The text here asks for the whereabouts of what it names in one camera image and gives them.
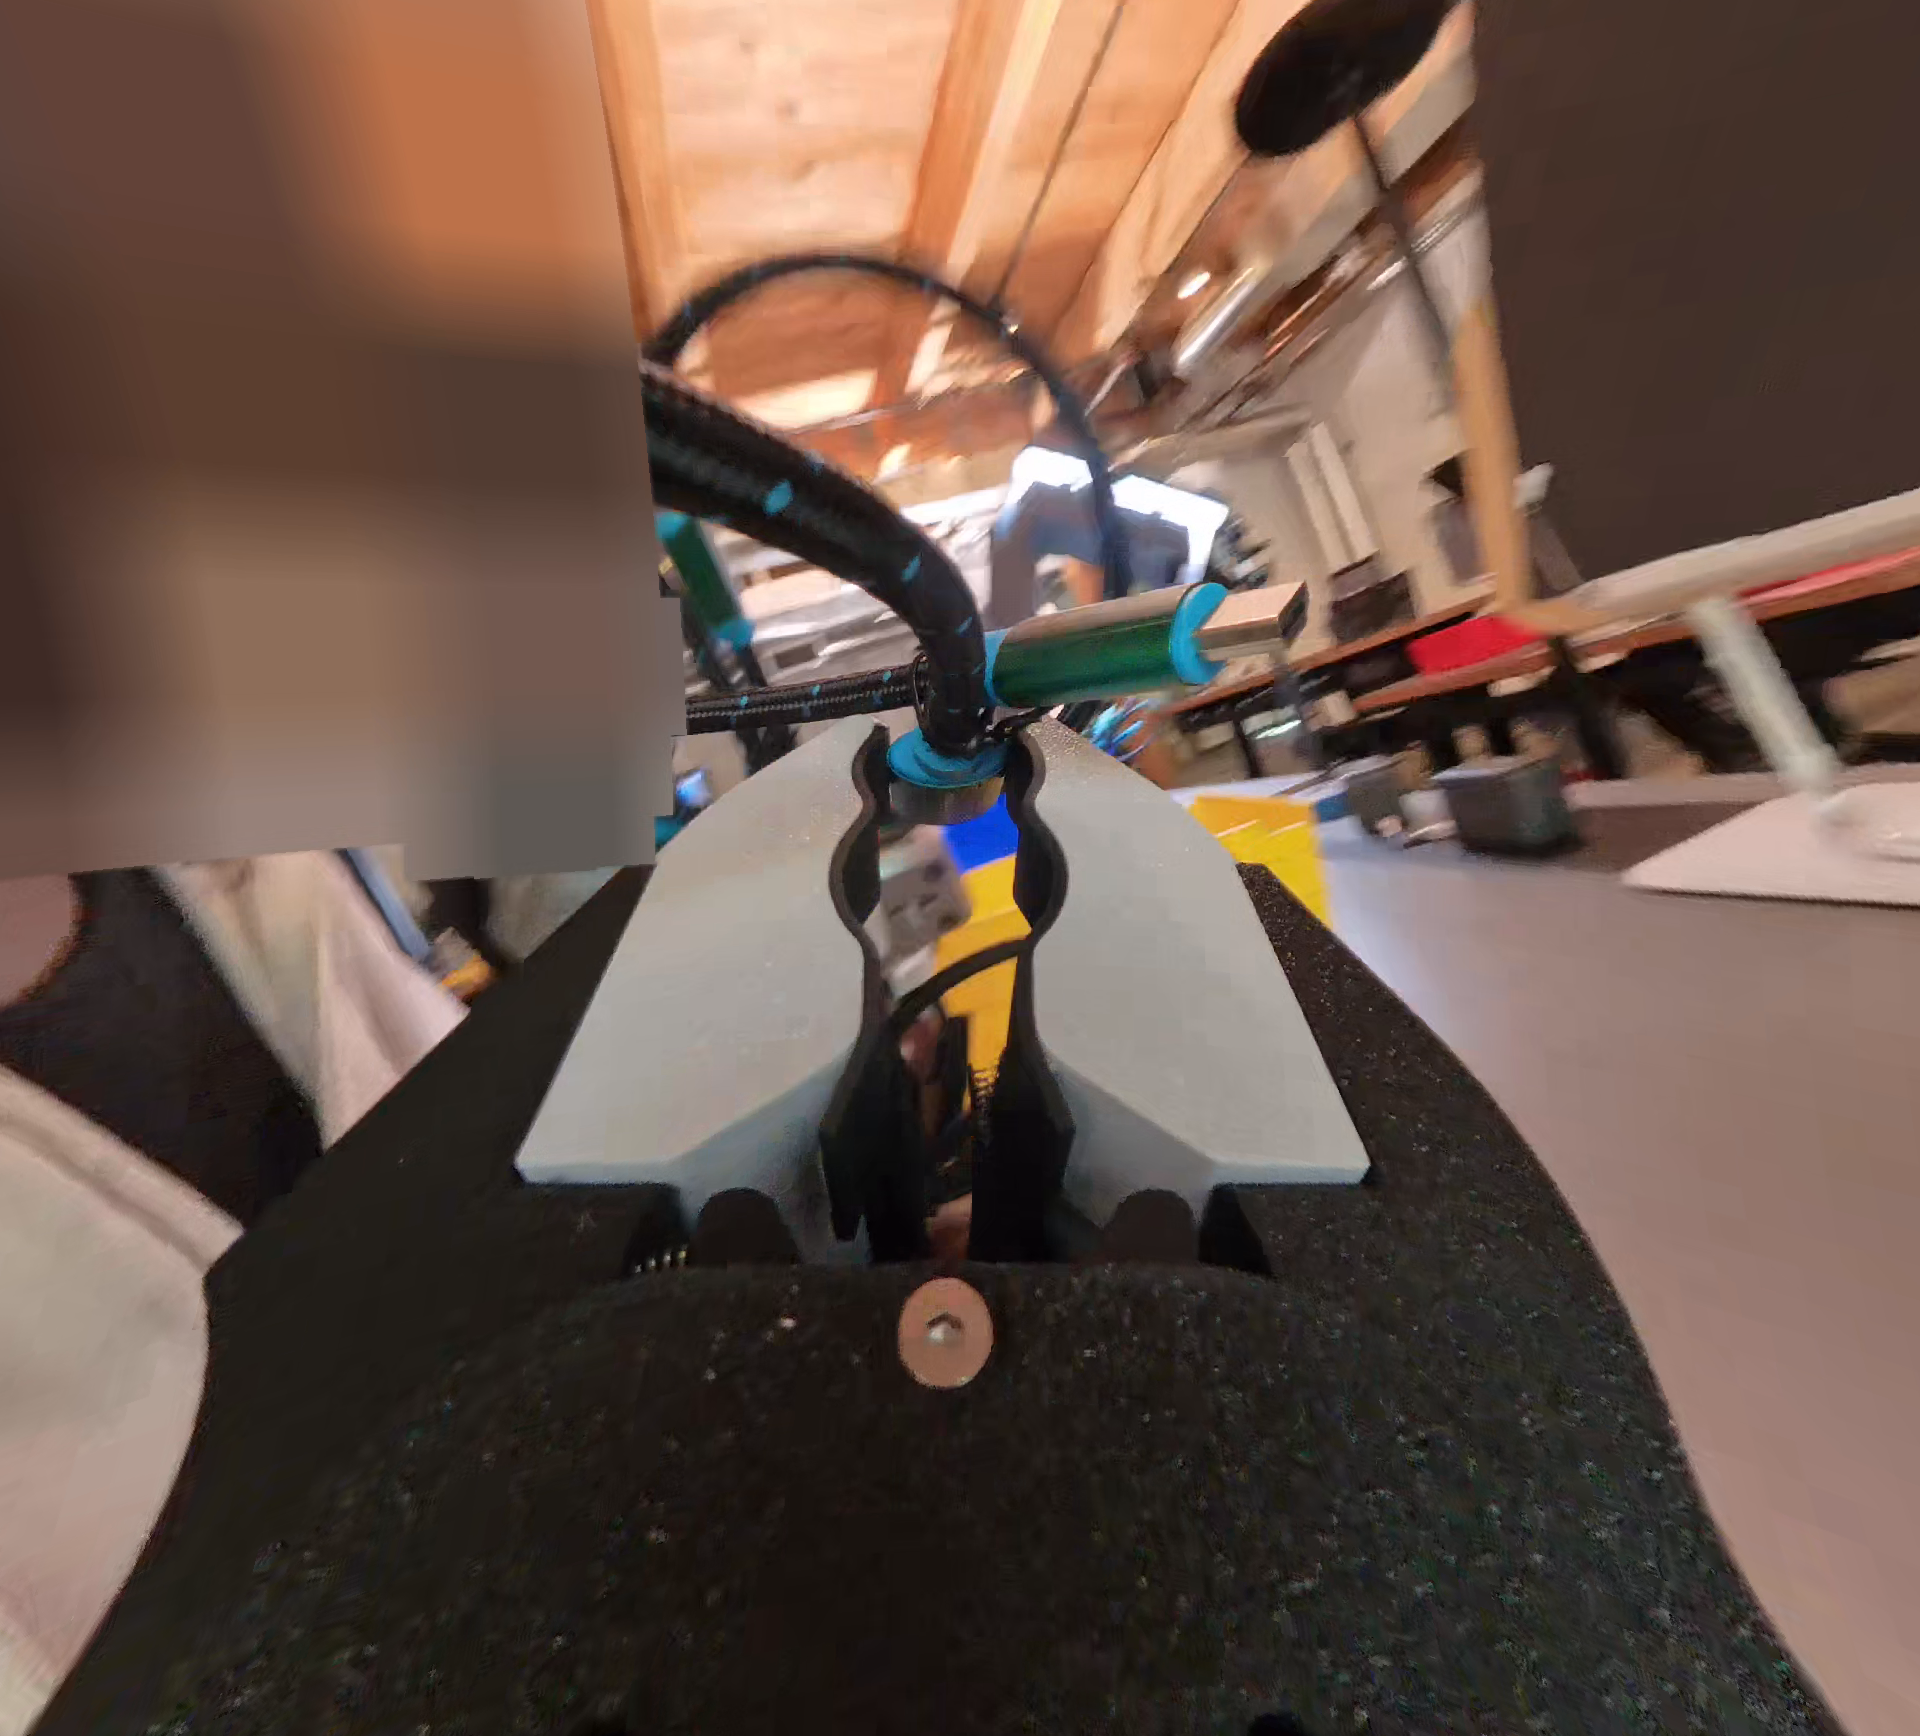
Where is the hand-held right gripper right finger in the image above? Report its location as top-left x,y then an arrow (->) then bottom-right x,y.
967,716 -> 1374,1258

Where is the red box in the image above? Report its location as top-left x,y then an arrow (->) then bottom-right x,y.
1409,616 -> 1552,690

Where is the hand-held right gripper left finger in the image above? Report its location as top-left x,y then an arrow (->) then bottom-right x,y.
515,716 -> 930,1258

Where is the person's black shirt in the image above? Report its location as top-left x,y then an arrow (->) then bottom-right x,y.
0,864 -> 327,1230

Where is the yellow plastic bin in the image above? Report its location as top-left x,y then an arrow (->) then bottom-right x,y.
938,790 -> 1334,1080

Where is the black board on white stand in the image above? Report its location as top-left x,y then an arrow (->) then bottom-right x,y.
1448,0 -> 1920,906

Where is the black round disc on pole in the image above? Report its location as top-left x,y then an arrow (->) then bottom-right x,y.
1234,0 -> 1487,403

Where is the dark grey case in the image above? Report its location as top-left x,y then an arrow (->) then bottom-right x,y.
1453,760 -> 1579,856

